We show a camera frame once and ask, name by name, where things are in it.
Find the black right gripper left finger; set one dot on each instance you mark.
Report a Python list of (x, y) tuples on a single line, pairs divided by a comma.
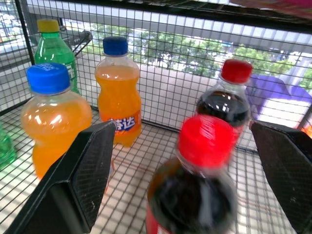
[(73, 185)]

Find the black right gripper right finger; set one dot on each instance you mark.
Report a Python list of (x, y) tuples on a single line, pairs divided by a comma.
[(287, 175)]

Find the cola bottle with red cap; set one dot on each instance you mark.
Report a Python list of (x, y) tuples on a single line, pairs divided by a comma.
[(226, 102), (192, 190)]

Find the orange soda bottle, blue cap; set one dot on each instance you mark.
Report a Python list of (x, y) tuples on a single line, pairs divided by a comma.
[(53, 117), (119, 97)]

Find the green soda bottle, yellow cap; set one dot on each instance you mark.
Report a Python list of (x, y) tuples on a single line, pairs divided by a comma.
[(52, 46)]

